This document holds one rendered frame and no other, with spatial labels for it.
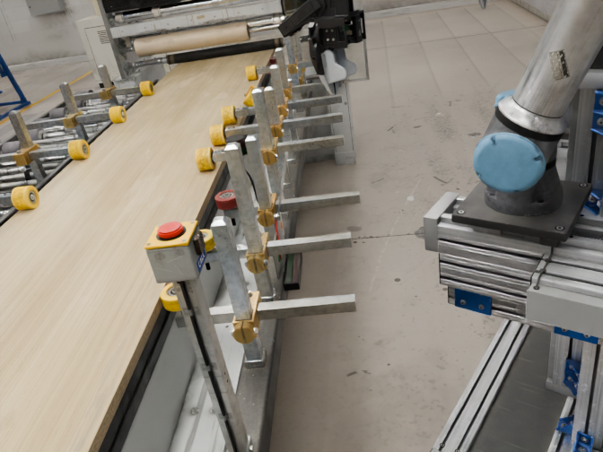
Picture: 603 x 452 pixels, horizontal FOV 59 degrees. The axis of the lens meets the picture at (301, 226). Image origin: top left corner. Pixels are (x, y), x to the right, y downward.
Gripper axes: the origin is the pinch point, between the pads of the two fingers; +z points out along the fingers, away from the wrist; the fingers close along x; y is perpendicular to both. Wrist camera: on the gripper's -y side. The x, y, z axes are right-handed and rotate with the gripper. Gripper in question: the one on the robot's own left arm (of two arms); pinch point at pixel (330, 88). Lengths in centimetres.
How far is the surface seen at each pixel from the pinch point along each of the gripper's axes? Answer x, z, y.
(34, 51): 466, 101, -1008
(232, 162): -2.5, 18.6, -29.9
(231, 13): 190, 14, -204
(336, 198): 34, 46, -27
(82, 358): -53, 42, -34
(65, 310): -44, 42, -53
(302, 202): 28, 46, -36
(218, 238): -23.6, 25.1, -16.7
